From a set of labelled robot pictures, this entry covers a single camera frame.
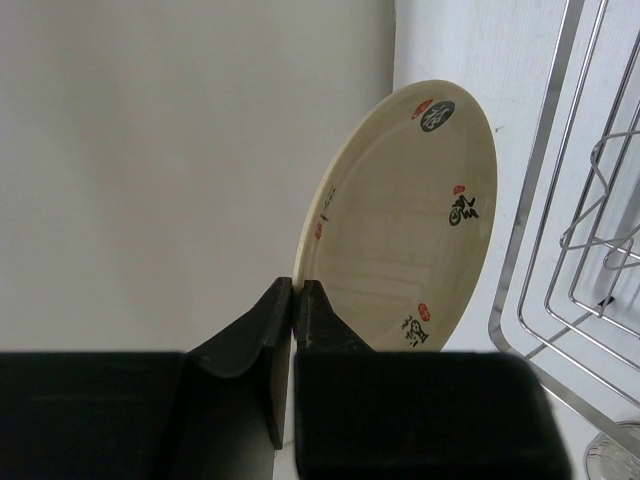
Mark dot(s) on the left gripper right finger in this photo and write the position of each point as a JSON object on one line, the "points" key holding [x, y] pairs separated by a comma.
{"points": [[363, 414]]}

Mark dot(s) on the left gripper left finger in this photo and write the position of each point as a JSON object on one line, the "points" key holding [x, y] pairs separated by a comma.
{"points": [[215, 412]]}

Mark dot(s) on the beige printed plate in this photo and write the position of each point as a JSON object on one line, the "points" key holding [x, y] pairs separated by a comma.
{"points": [[398, 230]]}

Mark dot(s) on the clear glass plate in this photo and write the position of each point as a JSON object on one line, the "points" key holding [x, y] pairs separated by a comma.
{"points": [[605, 460]]}

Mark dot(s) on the chrome wire dish rack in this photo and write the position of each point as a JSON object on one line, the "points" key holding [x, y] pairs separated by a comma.
{"points": [[567, 298]]}

